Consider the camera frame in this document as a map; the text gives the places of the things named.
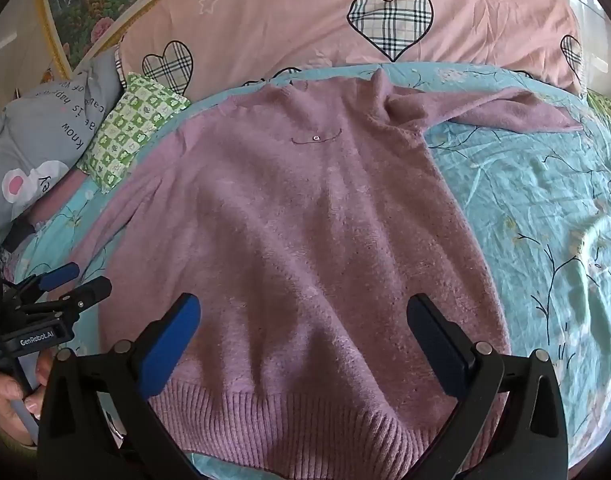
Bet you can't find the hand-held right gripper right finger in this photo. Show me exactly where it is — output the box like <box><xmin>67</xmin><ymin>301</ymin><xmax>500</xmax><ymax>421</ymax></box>
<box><xmin>407</xmin><ymin>294</ymin><xmax>569</xmax><ymax>480</ymax></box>

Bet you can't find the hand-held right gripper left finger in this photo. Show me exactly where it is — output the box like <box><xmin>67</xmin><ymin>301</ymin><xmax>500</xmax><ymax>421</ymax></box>
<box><xmin>38</xmin><ymin>292</ymin><xmax>202</xmax><ymax>480</ymax></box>

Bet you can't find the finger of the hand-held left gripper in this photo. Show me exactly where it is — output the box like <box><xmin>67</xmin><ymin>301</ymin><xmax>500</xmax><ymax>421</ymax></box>
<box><xmin>15</xmin><ymin>262</ymin><xmax>80</xmax><ymax>297</ymax></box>
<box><xmin>40</xmin><ymin>276</ymin><xmax>113</xmax><ymax>313</ymax></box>

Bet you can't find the purple knit sweater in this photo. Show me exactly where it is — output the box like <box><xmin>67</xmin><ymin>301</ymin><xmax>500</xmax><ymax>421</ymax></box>
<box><xmin>68</xmin><ymin>67</ymin><xmax>583</xmax><ymax>476</ymax></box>

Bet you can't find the person's left hand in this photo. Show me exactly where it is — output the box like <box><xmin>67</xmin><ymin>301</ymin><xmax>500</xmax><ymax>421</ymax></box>
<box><xmin>0</xmin><ymin>347</ymin><xmax>56</xmax><ymax>448</ymax></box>

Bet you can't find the grey printed pillow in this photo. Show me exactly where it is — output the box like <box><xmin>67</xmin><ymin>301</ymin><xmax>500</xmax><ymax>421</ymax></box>
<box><xmin>0</xmin><ymin>52</ymin><xmax>123</xmax><ymax>248</ymax></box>

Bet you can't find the teal floral bed sheet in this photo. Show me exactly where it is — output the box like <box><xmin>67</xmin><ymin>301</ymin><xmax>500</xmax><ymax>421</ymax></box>
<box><xmin>12</xmin><ymin>62</ymin><xmax>611</xmax><ymax>480</ymax></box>

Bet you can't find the framed landscape picture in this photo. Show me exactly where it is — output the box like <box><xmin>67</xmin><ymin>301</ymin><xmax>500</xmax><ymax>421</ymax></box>
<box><xmin>35</xmin><ymin>0</ymin><xmax>226</xmax><ymax>78</ymax></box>

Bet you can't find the pink quilt with plaid hearts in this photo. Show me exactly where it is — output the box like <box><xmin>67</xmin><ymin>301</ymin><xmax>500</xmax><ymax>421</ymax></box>
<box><xmin>116</xmin><ymin>0</ymin><xmax>583</xmax><ymax>96</ymax></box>

